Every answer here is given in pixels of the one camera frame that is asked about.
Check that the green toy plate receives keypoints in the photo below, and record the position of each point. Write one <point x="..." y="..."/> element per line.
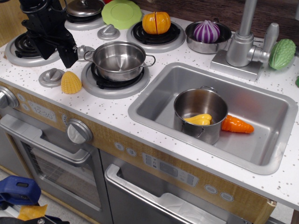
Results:
<point x="122" y="14"/>

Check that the blue clamp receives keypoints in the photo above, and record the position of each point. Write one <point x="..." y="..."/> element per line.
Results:
<point x="18" y="190"/>

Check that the toy dishwasher door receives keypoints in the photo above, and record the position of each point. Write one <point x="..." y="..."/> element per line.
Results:
<point x="138" y="197"/>

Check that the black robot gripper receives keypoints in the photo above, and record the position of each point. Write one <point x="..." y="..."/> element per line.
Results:
<point x="46" y="30"/>

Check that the shallow steel pan on stove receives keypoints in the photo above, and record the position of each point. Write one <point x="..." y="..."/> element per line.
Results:
<point x="119" y="61"/>

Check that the silver toy faucet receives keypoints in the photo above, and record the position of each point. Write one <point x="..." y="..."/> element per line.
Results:
<point x="243" y="59"/>

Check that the back right stove burner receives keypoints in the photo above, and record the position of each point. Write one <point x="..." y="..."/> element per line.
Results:
<point x="168" y="41"/>

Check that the stove burner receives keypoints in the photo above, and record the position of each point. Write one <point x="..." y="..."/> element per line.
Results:
<point x="168" y="41"/>
<point x="103" y="88"/>
<point x="19" y="51"/>
<point x="83" y="23"/>

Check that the back grey stove knob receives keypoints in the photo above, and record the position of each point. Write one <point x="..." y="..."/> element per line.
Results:
<point x="108" y="33"/>

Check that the middle grey stove knob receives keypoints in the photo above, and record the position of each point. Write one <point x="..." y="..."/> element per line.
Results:
<point x="85" y="52"/>

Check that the purple toy onion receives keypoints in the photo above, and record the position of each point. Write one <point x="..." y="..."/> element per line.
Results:
<point x="206" y="32"/>

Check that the oven dial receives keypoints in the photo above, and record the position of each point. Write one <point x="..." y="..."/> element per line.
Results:
<point x="7" y="98"/>
<point x="78" y="132"/>

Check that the orange toy pumpkin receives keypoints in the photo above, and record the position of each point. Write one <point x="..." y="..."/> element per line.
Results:
<point x="156" y="23"/>

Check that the yellow toy corn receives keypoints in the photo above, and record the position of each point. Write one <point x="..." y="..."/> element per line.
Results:
<point x="70" y="83"/>

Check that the grey stove knob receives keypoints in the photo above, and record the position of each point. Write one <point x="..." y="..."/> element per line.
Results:
<point x="51" y="78"/>
<point x="108" y="33"/>
<point x="85" y="52"/>

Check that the steel pot lid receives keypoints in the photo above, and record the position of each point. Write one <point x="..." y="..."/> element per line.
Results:
<point x="84" y="8"/>

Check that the yellow tape piece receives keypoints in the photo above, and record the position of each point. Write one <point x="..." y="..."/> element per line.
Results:
<point x="28" y="212"/>

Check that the right oven dial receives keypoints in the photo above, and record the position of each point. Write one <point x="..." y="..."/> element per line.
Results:
<point x="78" y="132"/>

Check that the green toy bitter gourd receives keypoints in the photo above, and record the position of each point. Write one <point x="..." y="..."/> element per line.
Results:
<point x="282" y="54"/>

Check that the front grey stove knob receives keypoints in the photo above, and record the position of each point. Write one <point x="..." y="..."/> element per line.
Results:
<point x="51" y="78"/>

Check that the front left stove burner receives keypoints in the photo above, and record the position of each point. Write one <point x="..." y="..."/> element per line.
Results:
<point x="19" y="51"/>

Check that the tall steel pot in sink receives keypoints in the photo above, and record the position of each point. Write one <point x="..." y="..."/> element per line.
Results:
<point x="199" y="113"/>

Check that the left oven dial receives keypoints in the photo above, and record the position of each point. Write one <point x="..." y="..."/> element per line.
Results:
<point x="7" y="98"/>

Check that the yellow toy pepper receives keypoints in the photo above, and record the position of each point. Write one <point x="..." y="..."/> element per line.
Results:
<point x="201" y="119"/>

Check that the dark green toy at edge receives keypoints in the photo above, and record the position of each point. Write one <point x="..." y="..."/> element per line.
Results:
<point x="297" y="82"/>

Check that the toy oven door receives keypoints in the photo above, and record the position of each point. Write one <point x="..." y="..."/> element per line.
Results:
<point x="70" y="173"/>

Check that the front right stove burner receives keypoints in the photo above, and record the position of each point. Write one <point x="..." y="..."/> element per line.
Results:
<point x="103" y="88"/>

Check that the grey toy sink basin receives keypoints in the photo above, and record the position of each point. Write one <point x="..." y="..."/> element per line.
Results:
<point x="271" y="114"/>

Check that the small steel bowl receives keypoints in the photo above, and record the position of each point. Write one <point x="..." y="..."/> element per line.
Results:
<point x="207" y="48"/>

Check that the orange toy carrot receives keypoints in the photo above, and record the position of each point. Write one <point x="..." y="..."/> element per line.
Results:
<point x="236" y="125"/>

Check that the back left stove burner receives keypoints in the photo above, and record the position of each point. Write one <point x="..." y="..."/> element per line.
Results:
<point x="83" y="23"/>

